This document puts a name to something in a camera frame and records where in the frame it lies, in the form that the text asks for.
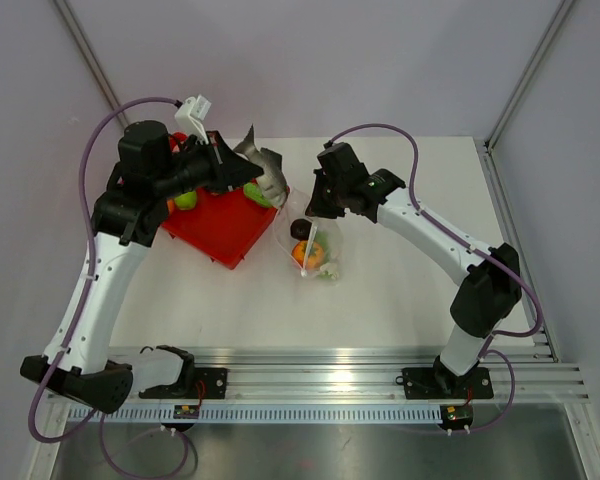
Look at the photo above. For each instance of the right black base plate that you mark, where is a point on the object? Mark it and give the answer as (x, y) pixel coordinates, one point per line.
(427, 383)

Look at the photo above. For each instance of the green bitter gourd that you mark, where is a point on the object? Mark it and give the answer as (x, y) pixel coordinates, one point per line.
(253, 192)

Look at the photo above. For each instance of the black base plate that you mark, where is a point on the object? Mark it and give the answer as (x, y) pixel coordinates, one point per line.
(198, 382)
(427, 383)

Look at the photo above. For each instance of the left aluminium corner post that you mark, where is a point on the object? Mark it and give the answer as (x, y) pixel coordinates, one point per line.
(87, 53)

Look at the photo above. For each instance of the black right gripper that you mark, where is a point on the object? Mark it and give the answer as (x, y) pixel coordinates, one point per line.
(316, 206)

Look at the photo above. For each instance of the green grape bunch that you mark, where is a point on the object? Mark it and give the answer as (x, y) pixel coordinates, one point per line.
(326, 250)

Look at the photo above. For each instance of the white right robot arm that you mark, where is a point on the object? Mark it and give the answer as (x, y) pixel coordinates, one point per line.
(485, 276)

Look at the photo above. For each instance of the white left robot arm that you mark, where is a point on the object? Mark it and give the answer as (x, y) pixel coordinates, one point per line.
(122, 228)

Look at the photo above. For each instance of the green apple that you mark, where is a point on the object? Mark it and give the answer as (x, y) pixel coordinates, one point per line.
(186, 201)

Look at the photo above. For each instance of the dark purple eggplant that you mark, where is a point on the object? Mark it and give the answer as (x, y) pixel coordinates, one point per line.
(300, 229)

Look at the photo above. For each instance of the aluminium rail frame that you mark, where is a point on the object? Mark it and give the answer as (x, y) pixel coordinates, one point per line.
(290, 339)

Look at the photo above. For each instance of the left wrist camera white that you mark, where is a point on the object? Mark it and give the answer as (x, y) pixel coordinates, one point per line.
(190, 117)

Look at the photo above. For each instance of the clear zip top bag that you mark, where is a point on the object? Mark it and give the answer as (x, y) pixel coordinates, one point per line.
(294, 208)

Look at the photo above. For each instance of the white slotted cable duct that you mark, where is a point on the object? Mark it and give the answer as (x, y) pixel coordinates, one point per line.
(277, 414)

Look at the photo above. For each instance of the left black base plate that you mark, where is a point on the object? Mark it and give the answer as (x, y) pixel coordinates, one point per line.
(198, 382)

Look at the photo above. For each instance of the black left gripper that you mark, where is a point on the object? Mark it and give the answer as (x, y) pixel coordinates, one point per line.
(228, 169)

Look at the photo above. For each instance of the orange bell pepper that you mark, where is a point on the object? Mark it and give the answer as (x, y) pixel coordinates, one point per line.
(309, 255)

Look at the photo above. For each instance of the aluminium corner post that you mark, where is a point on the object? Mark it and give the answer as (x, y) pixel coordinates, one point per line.
(87, 53)
(539, 55)

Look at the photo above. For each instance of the grey toy fish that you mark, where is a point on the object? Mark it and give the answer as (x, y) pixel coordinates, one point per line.
(272, 182)

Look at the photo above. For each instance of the right aluminium corner post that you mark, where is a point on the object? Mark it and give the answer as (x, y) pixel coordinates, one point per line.
(539, 55)

